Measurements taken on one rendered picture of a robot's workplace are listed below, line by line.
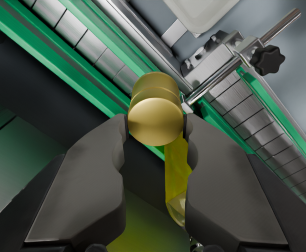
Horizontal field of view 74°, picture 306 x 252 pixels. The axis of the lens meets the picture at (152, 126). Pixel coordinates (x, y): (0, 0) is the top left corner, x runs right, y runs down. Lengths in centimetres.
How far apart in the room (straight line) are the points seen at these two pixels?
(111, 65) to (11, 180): 21
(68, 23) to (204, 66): 22
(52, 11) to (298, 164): 54
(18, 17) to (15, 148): 17
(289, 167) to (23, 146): 50
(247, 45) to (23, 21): 29
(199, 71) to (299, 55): 28
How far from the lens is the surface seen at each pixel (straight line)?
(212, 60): 35
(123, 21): 34
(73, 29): 36
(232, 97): 39
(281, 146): 49
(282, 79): 57
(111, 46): 26
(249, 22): 50
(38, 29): 35
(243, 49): 27
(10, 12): 35
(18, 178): 28
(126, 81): 36
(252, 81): 29
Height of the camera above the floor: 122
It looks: 59 degrees down
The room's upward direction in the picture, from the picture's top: 176 degrees counter-clockwise
